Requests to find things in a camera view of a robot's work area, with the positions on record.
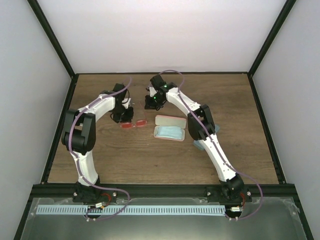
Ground thin red sunglasses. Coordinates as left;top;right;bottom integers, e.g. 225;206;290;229
119;101;149;130

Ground pink glasses case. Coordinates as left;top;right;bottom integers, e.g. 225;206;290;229
153;115;187;142

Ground light blue cloth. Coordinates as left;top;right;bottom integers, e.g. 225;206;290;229
155;126;183;140

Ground grey glasses case green lining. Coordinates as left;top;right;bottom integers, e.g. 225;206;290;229
193;124;220;151

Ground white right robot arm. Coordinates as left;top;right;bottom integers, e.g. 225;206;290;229
144;74;245;202

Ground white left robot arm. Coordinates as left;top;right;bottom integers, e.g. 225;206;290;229
61;83;134;202

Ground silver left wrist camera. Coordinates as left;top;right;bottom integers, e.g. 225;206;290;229
122;97;132;109

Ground black front mounting rail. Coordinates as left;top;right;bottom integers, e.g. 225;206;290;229
29;183;298;204

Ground black aluminium frame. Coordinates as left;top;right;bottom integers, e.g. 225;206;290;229
13;0;315;240

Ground light blue slotted cable duct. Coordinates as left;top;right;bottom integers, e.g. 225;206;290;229
35;204;226;217

